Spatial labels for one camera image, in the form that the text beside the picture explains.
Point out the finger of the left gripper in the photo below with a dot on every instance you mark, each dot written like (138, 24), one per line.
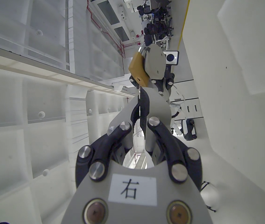
(155, 62)
(133, 79)

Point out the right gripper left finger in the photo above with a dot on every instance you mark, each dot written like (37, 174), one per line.
(113, 138)

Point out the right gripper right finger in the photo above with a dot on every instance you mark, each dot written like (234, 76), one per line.
(170, 145)

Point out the brass padlock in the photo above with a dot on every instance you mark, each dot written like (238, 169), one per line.
(137, 68)

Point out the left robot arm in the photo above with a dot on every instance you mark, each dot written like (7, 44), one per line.
(176, 114)

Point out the robot body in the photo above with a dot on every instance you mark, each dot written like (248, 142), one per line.
(185, 127)

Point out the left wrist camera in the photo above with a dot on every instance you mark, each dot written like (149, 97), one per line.
(171, 57)

